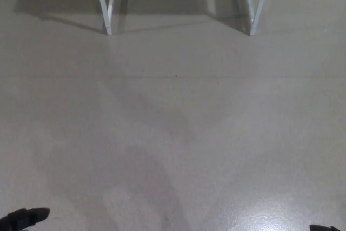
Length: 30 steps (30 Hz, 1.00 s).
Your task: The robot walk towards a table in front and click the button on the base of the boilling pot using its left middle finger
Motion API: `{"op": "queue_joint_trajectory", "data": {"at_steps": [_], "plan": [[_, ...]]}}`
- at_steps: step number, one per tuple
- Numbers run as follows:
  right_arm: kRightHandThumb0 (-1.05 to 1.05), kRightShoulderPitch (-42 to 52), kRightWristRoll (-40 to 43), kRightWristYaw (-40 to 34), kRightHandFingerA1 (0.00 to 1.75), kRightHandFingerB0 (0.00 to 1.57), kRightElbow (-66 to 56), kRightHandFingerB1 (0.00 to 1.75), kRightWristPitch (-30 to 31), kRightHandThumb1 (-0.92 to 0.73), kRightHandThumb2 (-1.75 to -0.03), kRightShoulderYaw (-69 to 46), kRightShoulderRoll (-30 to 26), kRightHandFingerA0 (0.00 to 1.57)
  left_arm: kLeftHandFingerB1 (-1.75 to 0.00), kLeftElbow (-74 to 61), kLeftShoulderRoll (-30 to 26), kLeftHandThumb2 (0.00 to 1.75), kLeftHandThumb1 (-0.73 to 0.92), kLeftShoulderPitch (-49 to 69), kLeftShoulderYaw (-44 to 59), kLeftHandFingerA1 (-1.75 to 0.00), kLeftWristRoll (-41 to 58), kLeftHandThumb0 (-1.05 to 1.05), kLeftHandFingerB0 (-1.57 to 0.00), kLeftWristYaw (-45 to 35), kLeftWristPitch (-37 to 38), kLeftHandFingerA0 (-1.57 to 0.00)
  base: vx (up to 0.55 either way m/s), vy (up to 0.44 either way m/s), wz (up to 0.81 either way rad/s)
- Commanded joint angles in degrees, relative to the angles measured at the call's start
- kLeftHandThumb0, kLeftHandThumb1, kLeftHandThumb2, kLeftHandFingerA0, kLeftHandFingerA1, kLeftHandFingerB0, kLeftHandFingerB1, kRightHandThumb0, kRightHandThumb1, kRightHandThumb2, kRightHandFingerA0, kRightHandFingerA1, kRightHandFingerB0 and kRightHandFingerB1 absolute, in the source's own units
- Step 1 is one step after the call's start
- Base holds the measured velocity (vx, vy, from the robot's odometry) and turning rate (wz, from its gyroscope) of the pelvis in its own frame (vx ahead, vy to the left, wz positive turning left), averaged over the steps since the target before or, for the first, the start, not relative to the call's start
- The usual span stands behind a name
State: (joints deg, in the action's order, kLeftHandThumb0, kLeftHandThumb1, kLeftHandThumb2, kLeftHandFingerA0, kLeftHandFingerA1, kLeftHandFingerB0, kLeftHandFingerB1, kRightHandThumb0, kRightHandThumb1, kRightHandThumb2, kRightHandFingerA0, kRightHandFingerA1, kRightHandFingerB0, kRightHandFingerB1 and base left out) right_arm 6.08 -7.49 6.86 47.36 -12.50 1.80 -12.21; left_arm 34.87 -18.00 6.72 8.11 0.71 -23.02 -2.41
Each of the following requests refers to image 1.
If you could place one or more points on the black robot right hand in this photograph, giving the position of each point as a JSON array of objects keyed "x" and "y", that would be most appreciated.
[{"x": 321, "y": 228}]

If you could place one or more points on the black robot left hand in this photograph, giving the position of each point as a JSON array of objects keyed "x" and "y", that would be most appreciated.
[{"x": 24, "y": 217}]

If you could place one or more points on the white metal table leg frame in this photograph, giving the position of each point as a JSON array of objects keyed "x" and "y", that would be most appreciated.
[
  {"x": 259, "y": 5},
  {"x": 104, "y": 6}
]

